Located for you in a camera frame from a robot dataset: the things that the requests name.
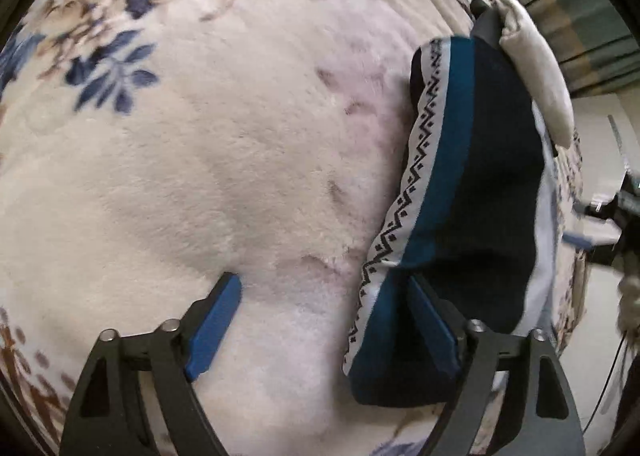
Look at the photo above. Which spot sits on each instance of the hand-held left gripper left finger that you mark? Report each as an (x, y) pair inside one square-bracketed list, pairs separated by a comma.
[(212, 326)]

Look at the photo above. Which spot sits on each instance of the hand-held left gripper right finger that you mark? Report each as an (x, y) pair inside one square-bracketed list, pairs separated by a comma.
[(435, 331)]

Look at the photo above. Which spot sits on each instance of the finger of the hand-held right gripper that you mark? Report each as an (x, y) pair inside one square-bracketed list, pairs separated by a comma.
[(586, 212), (577, 239)]

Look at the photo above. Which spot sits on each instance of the striped knit sweater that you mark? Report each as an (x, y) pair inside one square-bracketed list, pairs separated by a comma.
[(475, 216)]

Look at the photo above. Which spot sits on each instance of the white headboard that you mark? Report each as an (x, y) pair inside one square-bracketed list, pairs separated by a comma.
[(605, 146)]

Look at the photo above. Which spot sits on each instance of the white folded garment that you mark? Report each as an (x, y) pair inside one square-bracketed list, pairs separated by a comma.
[(537, 71)]

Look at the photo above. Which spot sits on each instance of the floral bed blanket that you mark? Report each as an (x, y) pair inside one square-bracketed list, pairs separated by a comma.
[(200, 161)]

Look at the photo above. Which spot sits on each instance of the green striped curtain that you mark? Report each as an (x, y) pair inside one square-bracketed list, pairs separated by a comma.
[(575, 16)]

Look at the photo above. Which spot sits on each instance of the dark folded garment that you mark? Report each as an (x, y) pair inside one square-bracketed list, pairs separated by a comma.
[(487, 23)]

